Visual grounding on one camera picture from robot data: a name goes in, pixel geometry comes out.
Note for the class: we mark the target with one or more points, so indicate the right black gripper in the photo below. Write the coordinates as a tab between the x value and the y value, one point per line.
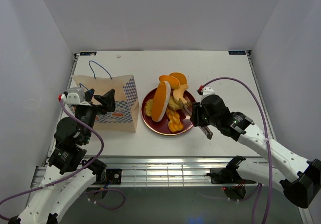
195	118

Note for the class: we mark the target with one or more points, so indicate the orange round bun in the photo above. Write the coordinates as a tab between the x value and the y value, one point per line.
180	77
173	81

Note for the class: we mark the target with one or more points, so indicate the paper bag with blue checks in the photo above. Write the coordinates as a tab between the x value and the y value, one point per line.
100	78

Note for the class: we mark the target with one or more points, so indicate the aluminium frame rail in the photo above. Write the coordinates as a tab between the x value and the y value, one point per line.
173	171

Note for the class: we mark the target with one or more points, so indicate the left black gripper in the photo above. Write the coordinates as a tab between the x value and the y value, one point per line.
108	100

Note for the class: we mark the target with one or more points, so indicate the metal serving tongs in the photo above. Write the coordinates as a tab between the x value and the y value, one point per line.
185	106

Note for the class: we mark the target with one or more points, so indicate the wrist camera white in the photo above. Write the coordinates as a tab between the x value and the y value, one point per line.
73	96
205	91

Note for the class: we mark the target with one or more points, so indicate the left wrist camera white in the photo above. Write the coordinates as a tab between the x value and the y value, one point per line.
73	96

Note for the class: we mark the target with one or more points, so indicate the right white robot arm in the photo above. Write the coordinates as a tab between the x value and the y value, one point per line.
296	177

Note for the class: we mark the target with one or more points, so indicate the yellow flat bread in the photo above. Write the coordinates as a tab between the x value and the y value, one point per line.
173	105

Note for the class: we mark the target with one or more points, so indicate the orange twisted bread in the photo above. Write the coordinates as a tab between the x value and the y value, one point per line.
175	124

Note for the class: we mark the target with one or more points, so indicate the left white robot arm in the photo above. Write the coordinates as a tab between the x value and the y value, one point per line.
68	175

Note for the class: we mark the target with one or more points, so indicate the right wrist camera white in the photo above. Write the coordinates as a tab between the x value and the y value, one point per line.
205	91

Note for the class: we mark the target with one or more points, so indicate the tan croissant bread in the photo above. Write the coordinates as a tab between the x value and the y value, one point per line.
178	93

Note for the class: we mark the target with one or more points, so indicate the green speckled bread slice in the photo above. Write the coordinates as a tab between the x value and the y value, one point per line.
148	107

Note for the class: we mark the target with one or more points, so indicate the long orange bread loaf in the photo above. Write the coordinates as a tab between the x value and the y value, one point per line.
160	101

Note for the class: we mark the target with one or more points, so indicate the dark red round plate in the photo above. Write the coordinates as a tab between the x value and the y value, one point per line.
162	126

